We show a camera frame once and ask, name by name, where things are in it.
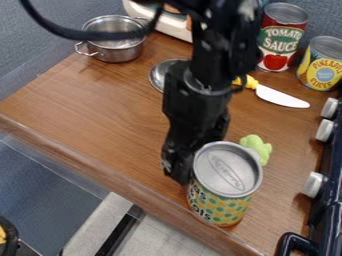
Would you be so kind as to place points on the yellow pineapple can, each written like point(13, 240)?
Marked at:
point(323, 68)

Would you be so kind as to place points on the green toy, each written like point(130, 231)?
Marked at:
point(258, 145)

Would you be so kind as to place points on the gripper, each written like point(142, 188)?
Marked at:
point(193, 110)

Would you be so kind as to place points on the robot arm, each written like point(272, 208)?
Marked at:
point(225, 40)

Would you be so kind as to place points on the white toy appliance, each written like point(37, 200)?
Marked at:
point(171, 25)

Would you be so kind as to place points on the silver pot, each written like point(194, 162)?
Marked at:
point(116, 46)

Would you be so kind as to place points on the toy stove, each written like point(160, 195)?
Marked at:
point(329, 200)

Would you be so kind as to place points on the dotted green and orange can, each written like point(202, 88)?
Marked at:
point(222, 196)

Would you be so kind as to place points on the silver lid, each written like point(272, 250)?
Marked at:
point(159, 76)

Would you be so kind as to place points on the red tomato sauce can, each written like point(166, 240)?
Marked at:
point(280, 40)

